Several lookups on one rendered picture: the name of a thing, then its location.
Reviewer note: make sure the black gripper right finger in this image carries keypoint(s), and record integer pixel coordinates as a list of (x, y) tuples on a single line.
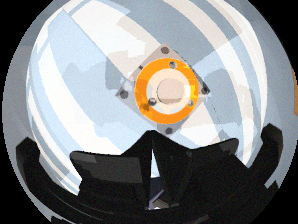
[(176, 163)]

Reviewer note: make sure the orange round plate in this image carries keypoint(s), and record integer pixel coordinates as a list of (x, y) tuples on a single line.
[(146, 85)]

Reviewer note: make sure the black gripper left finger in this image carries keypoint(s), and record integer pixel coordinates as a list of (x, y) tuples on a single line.
[(133, 167)]

